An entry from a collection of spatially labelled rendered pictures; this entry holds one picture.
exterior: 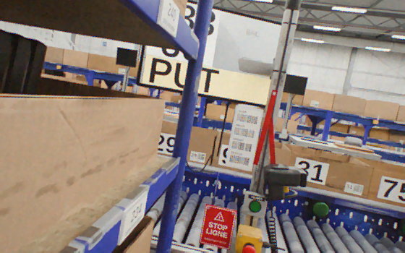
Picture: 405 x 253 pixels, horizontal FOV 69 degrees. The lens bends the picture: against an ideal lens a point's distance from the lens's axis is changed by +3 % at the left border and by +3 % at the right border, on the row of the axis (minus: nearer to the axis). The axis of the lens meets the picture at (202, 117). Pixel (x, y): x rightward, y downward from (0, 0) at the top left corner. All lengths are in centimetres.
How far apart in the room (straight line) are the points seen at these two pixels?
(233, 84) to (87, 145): 77
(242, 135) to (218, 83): 20
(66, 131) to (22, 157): 4
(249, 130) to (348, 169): 82
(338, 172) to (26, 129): 151
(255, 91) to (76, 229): 84
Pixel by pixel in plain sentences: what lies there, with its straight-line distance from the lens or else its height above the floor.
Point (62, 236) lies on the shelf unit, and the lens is 25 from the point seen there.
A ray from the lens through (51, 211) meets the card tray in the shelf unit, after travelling 25.
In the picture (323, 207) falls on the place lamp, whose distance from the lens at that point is 156.
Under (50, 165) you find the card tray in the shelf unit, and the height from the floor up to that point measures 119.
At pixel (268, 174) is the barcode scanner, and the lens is 87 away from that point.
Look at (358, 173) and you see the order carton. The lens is 164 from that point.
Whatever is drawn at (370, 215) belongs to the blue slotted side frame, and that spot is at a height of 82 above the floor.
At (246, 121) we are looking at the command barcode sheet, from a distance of 90.
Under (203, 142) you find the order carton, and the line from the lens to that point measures 153.
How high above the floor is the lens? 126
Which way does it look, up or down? 5 degrees down
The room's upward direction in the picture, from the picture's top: 10 degrees clockwise
